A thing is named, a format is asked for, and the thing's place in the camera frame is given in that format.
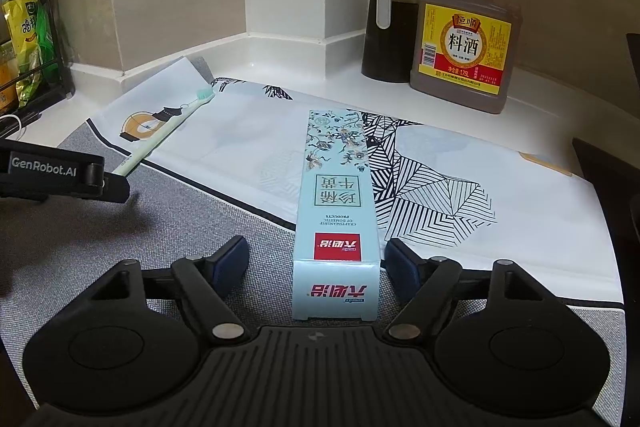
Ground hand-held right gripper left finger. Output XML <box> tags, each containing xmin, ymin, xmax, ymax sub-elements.
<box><xmin>87</xmin><ymin>234</ymin><xmax>251</xmax><ymax>343</ymax></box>

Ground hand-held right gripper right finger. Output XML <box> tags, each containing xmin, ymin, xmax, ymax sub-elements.
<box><xmin>382</xmin><ymin>237</ymin><xmax>552</xmax><ymax>343</ymax></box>

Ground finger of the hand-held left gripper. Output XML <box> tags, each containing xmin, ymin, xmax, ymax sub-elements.
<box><xmin>102</xmin><ymin>172</ymin><xmax>131</xmax><ymax>204</ymax></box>

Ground green toothbrush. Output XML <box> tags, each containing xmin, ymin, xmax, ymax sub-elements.
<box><xmin>111</xmin><ymin>87</ymin><xmax>216</xmax><ymax>178</ymax></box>

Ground light blue toothpaste box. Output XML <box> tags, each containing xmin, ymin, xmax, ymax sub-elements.
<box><xmin>291</xmin><ymin>108</ymin><xmax>381</xmax><ymax>324</ymax></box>

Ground orange packet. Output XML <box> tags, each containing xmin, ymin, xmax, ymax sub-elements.
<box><xmin>0</xmin><ymin>42</ymin><xmax>19</xmax><ymax>110</ymax></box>

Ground green seasoning packet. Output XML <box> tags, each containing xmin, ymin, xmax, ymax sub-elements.
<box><xmin>35</xmin><ymin>4</ymin><xmax>60</xmax><ymax>100</ymax></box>

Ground yellow seasoning packet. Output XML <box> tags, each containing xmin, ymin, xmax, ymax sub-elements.
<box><xmin>2</xmin><ymin>0</ymin><xmax>44</xmax><ymax>108</ymax></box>

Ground wooden stick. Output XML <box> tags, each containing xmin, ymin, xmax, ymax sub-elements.
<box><xmin>519</xmin><ymin>151</ymin><xmax>574</xmax><ymax>178</ymax></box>

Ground cooking wine jug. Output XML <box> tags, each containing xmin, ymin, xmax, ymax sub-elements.
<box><xmin>409</xmin><ymin>0</ymin><xmax>524</xmax><ymax>114</ymax></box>

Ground dark oil dispenser bottle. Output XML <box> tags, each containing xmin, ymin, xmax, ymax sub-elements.
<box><xmin>361</xmin><ymin>0</ymin><xmax>421</xmax><ymax>84</ymax></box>

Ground white cable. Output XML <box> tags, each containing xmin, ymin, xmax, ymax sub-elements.
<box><xmin>0</xmin><ymin>114</ymin><xmax>24</xmax><ymax>140</ymax></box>

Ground black wire rack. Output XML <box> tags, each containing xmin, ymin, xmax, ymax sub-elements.
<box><xmin>0</xmin><ymin>0</ymin><xmax>76</xmax><ymax>118</ymax></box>

